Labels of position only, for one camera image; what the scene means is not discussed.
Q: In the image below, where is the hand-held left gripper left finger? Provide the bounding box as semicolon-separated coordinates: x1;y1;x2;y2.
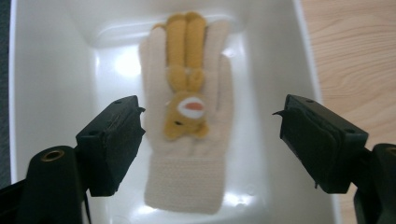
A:
75;94;147;198

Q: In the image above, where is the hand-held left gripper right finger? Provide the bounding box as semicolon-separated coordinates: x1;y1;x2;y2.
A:
272;93;370;195

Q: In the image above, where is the beige knit glove brown bear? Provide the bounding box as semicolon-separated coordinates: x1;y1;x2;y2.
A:
138;11;234;216

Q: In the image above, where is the white plastic bin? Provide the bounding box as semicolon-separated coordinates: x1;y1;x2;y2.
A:
8;0;344;224

